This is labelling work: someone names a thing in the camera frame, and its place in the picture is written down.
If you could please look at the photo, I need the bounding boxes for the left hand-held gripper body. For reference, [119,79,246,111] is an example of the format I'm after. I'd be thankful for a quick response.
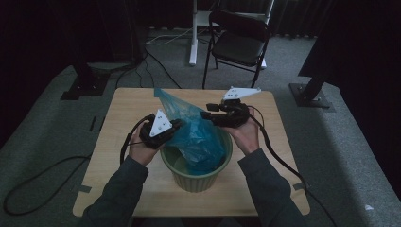
[139,108,174,149]

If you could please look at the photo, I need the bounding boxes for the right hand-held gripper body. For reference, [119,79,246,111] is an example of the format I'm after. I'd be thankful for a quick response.
[219,86,262,129]

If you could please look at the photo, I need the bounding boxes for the blue plastic trash bag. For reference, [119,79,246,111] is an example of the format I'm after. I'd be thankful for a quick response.
[153,87,227,176]

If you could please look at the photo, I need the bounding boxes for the green ribbed trash bin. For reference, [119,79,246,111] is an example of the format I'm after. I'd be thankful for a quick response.
[159,126,234,194]

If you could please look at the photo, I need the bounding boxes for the person's right hand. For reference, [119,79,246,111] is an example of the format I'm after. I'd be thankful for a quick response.
[220,108,261,156]

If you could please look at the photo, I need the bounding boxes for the person's left hand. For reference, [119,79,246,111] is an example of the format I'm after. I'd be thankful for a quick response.
[128,131,165,166]

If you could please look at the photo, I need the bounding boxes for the black folding chair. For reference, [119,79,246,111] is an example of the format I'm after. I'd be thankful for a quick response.
[201,9,272,92]

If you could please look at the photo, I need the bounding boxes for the black stand with bolted base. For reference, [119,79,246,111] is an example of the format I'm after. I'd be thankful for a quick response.
[288,75,333,110]

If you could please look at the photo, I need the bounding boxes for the black stand with square base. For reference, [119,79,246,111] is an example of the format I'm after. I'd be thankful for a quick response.
[60,61,112,101]

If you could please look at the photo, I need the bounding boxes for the dark curtain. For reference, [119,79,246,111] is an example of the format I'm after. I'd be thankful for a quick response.
[138,0,320,39]

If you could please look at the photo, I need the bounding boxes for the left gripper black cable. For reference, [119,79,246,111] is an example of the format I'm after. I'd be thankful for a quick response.
[119,113,155,166]

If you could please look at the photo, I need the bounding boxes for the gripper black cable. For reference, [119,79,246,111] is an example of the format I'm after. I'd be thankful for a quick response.
[119,113,155,166]
[247,105,339,227]

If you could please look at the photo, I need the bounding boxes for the thin black floor cables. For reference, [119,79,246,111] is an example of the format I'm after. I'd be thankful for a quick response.
[114,46,183,90]

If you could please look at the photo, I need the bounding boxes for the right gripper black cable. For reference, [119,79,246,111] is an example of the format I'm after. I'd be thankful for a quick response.
[247,105,339,227]

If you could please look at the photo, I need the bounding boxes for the white desk frame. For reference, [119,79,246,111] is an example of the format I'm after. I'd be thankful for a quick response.
[188,0,275,70]

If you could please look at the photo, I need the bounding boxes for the white floor cable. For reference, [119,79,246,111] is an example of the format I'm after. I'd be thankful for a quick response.
[145,27,209,45]

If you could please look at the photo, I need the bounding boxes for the thick black looped cable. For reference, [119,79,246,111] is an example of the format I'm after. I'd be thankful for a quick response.
[3,155,93,217]

